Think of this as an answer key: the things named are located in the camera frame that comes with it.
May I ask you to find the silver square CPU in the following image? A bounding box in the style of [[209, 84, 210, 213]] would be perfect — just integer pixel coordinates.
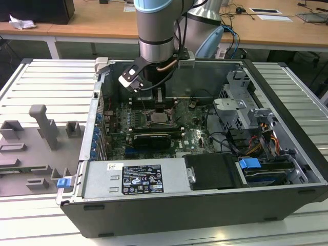
[[150, 112, 167, 123]]

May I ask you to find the metal socket cover frame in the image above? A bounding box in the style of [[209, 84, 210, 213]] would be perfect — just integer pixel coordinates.
[[146, 111, 172, 125]]

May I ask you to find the silver shroud latch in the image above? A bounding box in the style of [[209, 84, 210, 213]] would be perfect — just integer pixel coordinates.
[[186, 167, 197, 183]]

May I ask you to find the black camera cable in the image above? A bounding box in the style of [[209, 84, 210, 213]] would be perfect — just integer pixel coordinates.
[[139, 15, 189, 91]]

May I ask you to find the orange power wire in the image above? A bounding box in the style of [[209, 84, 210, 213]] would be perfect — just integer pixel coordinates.
[[270, 135, 280, 155]]

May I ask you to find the black plastic shroud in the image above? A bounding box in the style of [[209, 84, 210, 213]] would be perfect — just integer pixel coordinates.
[[184, 153, 243, 191]]

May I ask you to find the silver drive cage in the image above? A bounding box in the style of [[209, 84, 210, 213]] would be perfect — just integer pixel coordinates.
[[212, 70, 279, 134]]

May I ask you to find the green motherboard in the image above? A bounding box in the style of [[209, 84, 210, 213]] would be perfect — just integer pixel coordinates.
[[102, 97, 218, 161]]

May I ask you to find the black box on desk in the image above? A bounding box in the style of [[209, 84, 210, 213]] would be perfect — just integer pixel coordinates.
[[0, 0, 75, 25]]

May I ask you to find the yellow power wire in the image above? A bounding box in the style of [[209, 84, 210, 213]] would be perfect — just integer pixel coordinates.
[[246, 142, 263, 154]]

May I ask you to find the grey case latch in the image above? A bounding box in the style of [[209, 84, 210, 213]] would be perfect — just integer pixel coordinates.
[[94, 56, 110, 75]]

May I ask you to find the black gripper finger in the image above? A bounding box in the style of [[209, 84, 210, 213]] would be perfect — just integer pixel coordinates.
[[160, 88, 167, 113], [154, 88, 161, 113]]

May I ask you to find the RAM slot with white clips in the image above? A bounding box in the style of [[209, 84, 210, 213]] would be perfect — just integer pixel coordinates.
[[132, 132, 186, 136], [132, 127, 185, 131], [131, 103, 179, 107], [131, 97, 179, 102]]

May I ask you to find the crumpled white paper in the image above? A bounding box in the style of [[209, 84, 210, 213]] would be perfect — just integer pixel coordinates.
[[9, 14, 37, 30]]

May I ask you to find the grey parts rack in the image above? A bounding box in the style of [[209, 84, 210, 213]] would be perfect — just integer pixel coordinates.
[[0, 104, 87, 197]]

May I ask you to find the blue disk carrier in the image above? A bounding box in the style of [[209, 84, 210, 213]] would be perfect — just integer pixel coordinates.
[[237, 158, 261, 170]]

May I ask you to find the black hard disk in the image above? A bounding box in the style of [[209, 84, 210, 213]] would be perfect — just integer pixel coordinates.
[[243, 168, 295, 187]]

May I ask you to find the black graphics card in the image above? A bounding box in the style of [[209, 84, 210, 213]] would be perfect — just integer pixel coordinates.
[[133, 132, 172, 151]]

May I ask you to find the blue cable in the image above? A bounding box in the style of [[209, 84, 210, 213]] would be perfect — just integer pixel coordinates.
[[222, 24, 241, 59]]

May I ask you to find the CPU socket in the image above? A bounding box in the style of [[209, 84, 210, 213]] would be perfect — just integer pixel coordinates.
[[145, 109, 177, 129]]

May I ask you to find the wooden desk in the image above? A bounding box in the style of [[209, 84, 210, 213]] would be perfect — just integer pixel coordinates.
[[0, 0, 328, 59]]

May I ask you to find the green RAM stick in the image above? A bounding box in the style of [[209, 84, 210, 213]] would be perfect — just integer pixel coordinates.
[[0, 166, 48, 174]]

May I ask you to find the black open PC case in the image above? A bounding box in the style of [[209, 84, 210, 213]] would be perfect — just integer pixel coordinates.
[[55, 56, 328, 240]]

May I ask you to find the silver power supply with label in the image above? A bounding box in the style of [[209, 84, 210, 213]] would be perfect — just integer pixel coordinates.
[[81, 157, 192, 199]]

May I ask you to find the silver wrist bracket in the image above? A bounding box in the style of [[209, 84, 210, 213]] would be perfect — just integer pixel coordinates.
[[178, 51, 196, 69]]

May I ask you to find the black internal cable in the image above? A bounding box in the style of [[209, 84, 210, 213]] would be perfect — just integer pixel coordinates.
[[204, 104, 241, 157]]

